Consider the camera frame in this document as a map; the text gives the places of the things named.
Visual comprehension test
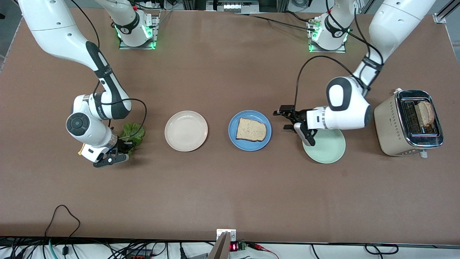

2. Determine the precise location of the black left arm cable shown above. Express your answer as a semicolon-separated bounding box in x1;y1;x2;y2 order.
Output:
294;0;385;110

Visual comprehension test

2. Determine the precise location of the beige round plate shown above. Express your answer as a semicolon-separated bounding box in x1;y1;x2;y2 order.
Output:
165;110;208;152

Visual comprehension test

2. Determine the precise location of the metal camera bracket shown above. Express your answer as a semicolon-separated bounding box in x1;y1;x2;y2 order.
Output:
216;229;237;259

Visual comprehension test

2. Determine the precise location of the beige chrome toaster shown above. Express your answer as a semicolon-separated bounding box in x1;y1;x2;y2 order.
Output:
374;89;444;159

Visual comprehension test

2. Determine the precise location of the orange connector block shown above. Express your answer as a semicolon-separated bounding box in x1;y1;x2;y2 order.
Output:
124;250;151;259

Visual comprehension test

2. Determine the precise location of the black coiled cable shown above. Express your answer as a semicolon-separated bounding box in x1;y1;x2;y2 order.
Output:
364;243;400;255

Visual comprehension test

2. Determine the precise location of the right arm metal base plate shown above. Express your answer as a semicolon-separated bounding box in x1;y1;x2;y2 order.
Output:
119;11;160;50

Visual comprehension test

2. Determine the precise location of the black base power cable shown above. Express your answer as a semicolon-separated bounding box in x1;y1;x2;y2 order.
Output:
234;11;318;33

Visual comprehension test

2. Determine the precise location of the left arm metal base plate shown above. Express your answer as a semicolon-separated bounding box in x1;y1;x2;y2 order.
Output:
307;22;347;54

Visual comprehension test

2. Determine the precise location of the black looped cable with plug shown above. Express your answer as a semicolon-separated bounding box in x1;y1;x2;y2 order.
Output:
44;204;81;256

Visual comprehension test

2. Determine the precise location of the green lettuce leaf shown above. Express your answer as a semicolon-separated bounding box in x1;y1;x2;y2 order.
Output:
119;123;146;156

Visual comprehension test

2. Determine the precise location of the blue round plate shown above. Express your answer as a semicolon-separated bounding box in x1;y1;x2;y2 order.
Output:
228;110;272;151

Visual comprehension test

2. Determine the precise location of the white control box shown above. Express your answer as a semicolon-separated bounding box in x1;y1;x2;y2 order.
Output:
206;0;260;14

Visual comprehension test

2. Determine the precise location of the light green round plate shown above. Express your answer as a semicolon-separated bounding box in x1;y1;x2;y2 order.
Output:
302;128;346;164

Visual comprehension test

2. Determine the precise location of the toasted bread slice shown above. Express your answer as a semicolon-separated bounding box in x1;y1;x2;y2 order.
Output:
416;100;436;127
235;117;267;142

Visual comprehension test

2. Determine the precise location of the red clip wire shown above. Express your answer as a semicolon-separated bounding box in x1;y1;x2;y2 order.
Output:
248;242;279;259

